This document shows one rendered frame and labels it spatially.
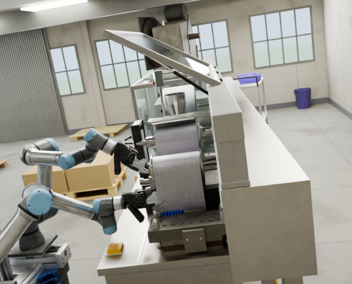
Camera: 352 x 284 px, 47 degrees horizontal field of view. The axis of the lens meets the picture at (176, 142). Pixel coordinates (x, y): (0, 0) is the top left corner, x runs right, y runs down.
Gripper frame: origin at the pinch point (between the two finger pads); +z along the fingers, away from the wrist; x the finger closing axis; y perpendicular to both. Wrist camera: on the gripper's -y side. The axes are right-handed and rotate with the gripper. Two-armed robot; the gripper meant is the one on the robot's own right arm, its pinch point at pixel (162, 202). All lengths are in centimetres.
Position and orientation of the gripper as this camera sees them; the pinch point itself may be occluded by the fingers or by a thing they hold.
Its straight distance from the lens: 209.5
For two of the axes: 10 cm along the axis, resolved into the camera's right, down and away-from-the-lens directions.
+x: 0.6, -2.5, 9.7
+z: 9.9, -1.3, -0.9
